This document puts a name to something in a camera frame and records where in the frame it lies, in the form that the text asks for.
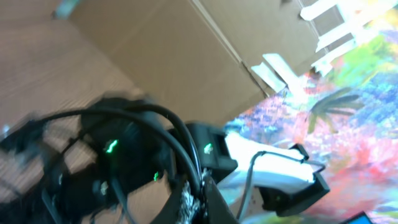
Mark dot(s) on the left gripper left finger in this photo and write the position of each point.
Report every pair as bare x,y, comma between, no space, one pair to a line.
181,207

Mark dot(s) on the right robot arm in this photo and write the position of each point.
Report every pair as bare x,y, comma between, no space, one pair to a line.
94,157

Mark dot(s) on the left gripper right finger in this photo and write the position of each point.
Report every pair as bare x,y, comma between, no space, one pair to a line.
216,209

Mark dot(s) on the colourful floral cloth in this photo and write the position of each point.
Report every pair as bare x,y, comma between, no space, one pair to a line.
346,119

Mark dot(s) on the cardboard box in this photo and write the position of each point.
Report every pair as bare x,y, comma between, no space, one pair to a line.
195,57

